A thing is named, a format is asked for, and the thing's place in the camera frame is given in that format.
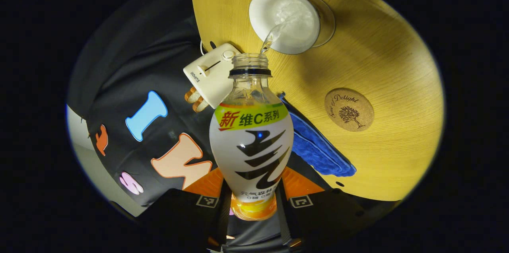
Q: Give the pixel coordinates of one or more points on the black backdrop cloth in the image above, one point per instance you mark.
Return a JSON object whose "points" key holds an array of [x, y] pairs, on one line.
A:
{"points": [[131, 66]]}

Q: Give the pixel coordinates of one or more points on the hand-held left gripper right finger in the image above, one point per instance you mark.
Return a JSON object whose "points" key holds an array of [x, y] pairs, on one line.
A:
{"points": [[283, 221]]}

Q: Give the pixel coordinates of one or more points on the white toaster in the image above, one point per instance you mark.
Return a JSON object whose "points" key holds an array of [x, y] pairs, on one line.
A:
{"points": [[210, 82]]}

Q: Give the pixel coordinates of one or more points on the round cork coaster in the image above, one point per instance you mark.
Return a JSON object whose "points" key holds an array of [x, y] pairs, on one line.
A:
{"points": [[362, 106]]}

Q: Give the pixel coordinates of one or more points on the cream ceramic teacup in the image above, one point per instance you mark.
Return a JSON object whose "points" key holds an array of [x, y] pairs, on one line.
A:
{"points": [[270, 10]]}

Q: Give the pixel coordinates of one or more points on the brown toast slice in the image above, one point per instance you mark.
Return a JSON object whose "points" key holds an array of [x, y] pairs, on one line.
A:
{"points": [[191, 94], [200, 104]]}

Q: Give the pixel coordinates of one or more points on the folded blue towel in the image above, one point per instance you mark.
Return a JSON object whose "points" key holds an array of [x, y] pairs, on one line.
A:
{"points": [[318, 149]]}

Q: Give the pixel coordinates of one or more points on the white labelled plastic water bottle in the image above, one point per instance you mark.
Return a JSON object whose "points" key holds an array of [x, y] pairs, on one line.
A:
{"points": [[250, 149]]}

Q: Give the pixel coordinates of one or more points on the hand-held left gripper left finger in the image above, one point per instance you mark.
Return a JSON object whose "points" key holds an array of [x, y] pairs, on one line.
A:
{"points": [[224, 217]]}

